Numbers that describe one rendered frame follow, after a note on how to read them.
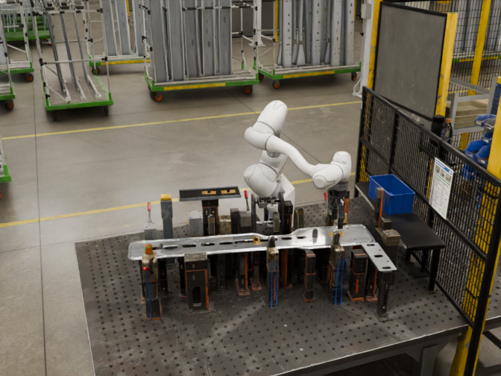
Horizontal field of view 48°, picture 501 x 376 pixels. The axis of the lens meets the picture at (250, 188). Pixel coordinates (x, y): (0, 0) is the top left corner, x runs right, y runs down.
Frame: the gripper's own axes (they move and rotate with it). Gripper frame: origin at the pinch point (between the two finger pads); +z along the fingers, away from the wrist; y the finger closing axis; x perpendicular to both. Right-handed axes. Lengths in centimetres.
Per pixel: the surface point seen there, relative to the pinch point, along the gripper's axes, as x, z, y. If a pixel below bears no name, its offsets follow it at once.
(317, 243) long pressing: -13.2, 8.7, 8.7
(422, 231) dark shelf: 47.6, 5.4, 9.6
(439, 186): 54, -22, 9
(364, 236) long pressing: 14.9, 8.7, 5.2
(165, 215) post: -97, 5, -30
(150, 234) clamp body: -105, 7, -12
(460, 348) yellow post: 58, 56, 50
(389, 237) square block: 24.8, 3.3, 17.1
